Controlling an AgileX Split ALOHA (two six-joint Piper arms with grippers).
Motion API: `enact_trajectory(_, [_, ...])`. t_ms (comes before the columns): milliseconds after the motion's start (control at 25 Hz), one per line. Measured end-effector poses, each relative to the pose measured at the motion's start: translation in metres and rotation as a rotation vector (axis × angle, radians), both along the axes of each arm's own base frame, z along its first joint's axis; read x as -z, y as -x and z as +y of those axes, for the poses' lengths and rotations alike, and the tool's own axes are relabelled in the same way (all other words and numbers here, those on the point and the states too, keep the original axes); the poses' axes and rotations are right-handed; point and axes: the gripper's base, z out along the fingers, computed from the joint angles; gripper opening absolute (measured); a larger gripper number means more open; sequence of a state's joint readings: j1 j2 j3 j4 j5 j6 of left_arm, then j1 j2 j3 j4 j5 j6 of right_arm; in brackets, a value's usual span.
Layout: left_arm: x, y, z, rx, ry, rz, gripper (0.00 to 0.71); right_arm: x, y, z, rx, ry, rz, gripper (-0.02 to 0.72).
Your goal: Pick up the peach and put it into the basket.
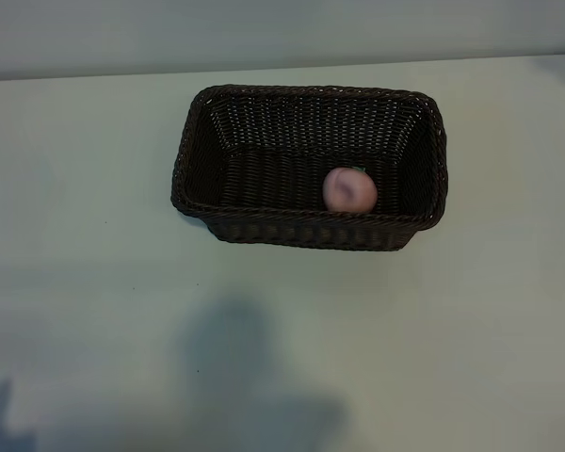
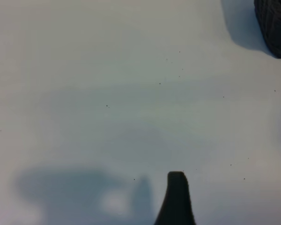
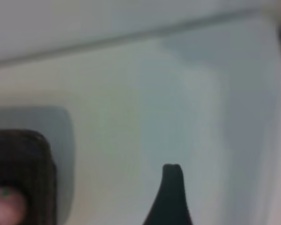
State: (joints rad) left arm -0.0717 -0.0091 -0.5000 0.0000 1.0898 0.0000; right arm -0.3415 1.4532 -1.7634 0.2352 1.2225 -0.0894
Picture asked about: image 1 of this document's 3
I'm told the pink peach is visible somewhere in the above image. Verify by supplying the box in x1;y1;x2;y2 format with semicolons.
322;166;378;213

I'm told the dark brown wicker basket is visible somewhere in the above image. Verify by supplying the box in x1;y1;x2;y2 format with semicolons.
170;84;451;254

